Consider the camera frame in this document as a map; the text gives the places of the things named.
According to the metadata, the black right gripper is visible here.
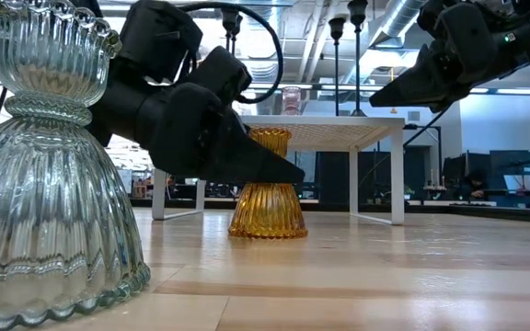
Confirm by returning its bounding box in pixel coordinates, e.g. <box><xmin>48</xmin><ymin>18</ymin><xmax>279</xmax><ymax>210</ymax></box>
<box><xmin>368</xmin><ymin>0</ymin><xmax>530</xmax><ymax>115</ymax></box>

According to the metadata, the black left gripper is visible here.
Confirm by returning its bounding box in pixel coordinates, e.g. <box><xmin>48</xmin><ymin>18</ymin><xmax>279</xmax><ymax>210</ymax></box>
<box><xmin>86</xmin><ymin>47</ymin><xmax>306</xmax><ymax>186</ymax></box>

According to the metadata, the pink glass candle holder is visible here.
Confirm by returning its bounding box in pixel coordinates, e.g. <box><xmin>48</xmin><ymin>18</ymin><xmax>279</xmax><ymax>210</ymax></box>
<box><xmin>282</xmin><ymin>86</ymin><xmax>303</xmax><ymax>117</ymax></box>

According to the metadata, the amber glass candle holder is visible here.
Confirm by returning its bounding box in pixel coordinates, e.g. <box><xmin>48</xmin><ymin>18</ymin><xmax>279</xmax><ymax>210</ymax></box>
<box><xmin>227</xmin><ymin>127</ymin><xmax>309</xmax><ymax>240</ymax></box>

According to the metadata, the green glass candle holder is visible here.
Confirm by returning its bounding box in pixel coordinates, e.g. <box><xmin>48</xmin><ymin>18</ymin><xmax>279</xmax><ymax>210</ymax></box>
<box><xmin>0</xmin><ymin>0</ymin><xmax>152</xmax><ymax>331</ymax></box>

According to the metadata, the white perforated metal stand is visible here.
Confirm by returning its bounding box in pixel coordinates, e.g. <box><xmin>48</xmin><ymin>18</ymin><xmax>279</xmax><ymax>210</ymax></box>
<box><xmin>151</xmin><ymin>114</ymin><xmax>407</xmax><ymax>226</ymax></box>

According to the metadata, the grey-blue cloth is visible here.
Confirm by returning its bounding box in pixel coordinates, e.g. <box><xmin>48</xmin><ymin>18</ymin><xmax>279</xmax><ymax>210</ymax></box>
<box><xmin>287</xmin><ymin>150</ymin><xmax>317</xmax><ymax>185</ymax></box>

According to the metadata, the white whiteboard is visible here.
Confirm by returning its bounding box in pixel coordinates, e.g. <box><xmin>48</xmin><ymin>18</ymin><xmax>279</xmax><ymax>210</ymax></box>
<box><xmin>120</xmin><ymin>168</ymin><xmax>133</xmax><ymax>195</ymax></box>

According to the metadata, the person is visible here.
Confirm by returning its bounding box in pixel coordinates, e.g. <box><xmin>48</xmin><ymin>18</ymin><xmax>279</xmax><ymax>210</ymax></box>
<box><xmin>465</xmin><ymin>168</ymin><xmax>490</xmax><ymax>200</ymax></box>

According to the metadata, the dark computer monitor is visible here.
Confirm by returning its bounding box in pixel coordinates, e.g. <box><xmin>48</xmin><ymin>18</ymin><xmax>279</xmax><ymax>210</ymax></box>
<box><xmin>490</xmin><ymin>150</ymin><xmax>530</xmax><ymax>178</ymax></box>

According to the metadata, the silver spiral ventilation duct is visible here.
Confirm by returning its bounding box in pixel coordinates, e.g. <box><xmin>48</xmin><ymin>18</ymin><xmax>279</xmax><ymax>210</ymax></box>
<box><xmin>244</xmin><ymin>6</ymin><xmax>289</xmax><ymax>86</ymax></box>
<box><xmin>368</xmin><ymin>0</ymin><xmax>430</xmax><ymax>50</ymax></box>

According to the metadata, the yellow hanging cord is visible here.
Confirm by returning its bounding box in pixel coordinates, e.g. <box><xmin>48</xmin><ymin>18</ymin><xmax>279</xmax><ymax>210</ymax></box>
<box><xmin>388</xmin><ymin>67</ymin><xmax>398</xmax><ymax>115</ymax></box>

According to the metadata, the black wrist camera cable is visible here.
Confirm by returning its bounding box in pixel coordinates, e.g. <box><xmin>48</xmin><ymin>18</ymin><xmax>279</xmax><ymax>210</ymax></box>
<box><xmin>175</xmin><ymin>1</ymin><xmax>285</xmax><ymax>105</ymax></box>

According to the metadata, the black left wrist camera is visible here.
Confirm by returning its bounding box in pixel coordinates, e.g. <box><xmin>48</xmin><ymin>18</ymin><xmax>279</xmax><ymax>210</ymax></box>
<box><xmin>116</xmin><ymin>0</ymin><xmax>205</xmax><ymax>85</ymax></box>

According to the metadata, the black bent metal post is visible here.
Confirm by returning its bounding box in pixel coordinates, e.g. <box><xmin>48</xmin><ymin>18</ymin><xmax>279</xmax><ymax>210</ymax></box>
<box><xmin>405</xmin><ymin>122</ymin><xmax>444</xmax><ymax>186</ymax></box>

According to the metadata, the black aluminium table frame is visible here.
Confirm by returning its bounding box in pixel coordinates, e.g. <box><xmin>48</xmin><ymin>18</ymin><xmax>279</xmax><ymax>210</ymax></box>
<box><xmin>129</xmin><ymin>196</ymin><xmax>530</xmax><ymax>225</ymax></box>

